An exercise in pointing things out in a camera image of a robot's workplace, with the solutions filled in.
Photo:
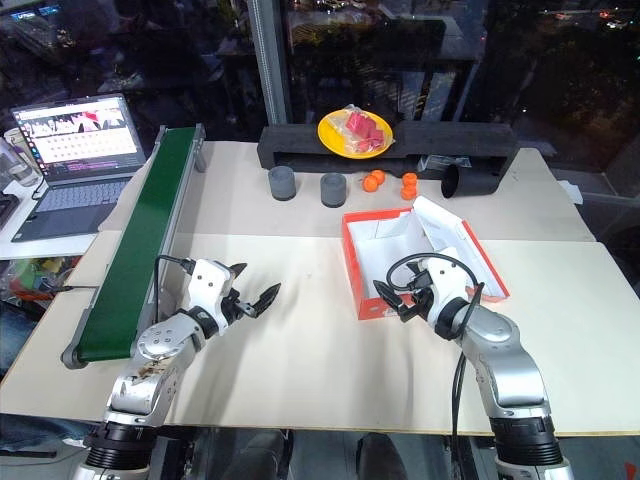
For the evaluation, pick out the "clear bag of red blocks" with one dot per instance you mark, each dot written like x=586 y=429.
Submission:
x=365 y=131

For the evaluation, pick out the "stacked orange toy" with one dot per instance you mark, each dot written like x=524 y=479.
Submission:
x=409 y=186

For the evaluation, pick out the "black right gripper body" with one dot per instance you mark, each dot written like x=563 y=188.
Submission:
x=421 y=299

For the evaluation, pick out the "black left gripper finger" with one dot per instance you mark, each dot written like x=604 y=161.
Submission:
x=266 y=299
x=237 y=270

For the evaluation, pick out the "orange cardboard box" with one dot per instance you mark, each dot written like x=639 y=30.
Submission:
x=390 y=250

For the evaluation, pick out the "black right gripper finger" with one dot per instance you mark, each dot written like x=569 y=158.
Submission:
x=411 y=311
x=389 y=294

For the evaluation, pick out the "grey metal window post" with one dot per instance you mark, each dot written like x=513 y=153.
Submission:
x=270 y=60

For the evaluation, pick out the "round orange toy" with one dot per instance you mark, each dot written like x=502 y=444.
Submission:
x=374 y=181

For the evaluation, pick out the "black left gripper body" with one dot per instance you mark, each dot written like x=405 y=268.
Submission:
x=234 y=306

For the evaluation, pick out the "grey cylinder cup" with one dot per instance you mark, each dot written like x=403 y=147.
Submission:
x=333 y=191
x=282 y=184

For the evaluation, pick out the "clear plastic jar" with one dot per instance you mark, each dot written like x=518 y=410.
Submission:
x=17 y=160

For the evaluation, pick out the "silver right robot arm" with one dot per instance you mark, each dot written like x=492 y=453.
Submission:
x=500 y=360

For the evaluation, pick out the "yellow plate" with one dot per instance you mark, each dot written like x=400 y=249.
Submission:
x=330 y=137

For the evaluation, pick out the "green conveyor belt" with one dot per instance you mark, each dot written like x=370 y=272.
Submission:
x=135 y=250

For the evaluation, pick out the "black cylinder tube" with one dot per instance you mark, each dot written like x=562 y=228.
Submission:
x=467 y=182

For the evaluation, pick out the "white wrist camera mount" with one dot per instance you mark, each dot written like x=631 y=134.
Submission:
x=207 y=287
x=447 y=285

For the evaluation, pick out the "grey open laptop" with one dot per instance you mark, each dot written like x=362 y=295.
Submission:
x=75 y=165

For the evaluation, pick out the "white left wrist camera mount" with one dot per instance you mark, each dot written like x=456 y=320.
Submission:
x=207 y=287

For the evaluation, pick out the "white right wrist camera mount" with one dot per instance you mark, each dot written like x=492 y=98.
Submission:
x=447 y=285

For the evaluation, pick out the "long black foam block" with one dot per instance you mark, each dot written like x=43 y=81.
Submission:
x=450 y=140

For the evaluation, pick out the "pile of colourful clutter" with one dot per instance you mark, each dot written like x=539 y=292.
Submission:
x=35 y=277

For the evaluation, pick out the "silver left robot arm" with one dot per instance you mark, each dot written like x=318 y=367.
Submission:
x=160 y=345

